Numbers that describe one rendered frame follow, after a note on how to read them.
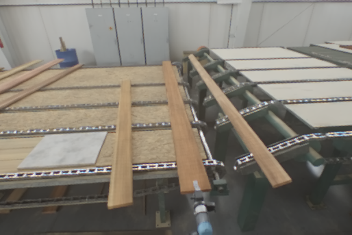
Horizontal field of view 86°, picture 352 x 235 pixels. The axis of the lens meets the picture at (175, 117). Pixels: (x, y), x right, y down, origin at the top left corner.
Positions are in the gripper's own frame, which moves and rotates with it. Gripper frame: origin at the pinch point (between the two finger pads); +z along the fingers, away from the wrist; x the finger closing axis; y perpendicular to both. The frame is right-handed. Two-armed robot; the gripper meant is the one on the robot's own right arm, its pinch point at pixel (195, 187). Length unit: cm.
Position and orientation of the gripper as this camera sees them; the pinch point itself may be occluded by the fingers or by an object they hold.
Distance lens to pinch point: 137.9
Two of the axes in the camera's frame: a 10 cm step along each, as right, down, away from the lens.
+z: -1.0, -4.9, 8.7
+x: 0.1, 8.7, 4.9
